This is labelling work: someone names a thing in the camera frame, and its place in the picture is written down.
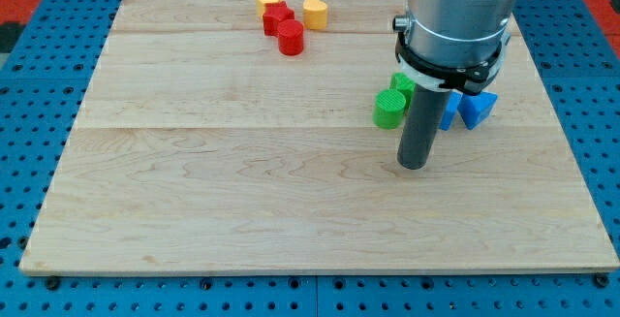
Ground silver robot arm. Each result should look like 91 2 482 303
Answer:
392 0 516 68

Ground green cylinder block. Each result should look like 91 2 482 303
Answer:
372 89 406 129

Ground green star block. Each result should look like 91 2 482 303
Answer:
389 72 416 111

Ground red cylinder block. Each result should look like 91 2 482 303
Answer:
277 19 304 56

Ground wooden board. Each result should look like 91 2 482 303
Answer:
19 0 619 276

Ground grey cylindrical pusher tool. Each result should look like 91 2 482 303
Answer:
397 85 450 170

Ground yellow heart block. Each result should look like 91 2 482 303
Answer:
302 0 328 30

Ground red star block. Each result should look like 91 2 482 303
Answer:
263 1 295 37

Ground blue cube block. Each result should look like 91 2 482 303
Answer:
439 91 462 131

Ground blue triangle block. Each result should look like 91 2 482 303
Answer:
457 92 498 130

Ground black and white mounting ring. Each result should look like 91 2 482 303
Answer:
394 30 512 97

